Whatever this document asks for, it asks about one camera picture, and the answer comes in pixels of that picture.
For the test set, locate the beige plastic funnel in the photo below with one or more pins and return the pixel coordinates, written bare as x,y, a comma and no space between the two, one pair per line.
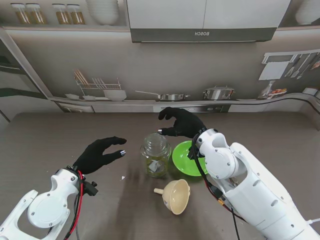
177,197

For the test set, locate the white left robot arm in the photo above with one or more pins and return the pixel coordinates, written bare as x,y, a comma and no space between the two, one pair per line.
42,207

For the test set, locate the ribbed glass jar lid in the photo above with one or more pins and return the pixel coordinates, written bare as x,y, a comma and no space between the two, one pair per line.
156,142

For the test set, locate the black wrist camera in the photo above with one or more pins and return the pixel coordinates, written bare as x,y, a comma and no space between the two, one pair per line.
90,189
192,153

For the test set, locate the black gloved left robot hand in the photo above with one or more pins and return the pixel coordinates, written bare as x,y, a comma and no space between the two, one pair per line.
96,156

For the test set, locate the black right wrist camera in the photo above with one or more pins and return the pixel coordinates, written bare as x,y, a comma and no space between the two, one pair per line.
192,153

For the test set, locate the green plastic bowl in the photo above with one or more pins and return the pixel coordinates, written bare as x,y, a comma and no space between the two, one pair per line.
182,160

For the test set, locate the printed kitchen scene backdrop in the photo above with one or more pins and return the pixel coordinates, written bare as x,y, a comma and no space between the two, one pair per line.
175,65

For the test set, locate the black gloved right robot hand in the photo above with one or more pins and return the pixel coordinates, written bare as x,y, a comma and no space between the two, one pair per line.
185,122

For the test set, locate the green mung beans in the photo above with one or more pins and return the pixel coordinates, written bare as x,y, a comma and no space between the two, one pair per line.
150,168

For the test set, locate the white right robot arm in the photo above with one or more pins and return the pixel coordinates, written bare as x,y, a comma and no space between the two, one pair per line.
250,182

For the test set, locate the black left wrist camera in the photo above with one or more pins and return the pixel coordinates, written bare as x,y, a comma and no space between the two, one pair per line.
90,189

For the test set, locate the clear glass jar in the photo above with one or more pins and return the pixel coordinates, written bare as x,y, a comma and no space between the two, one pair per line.
156,165

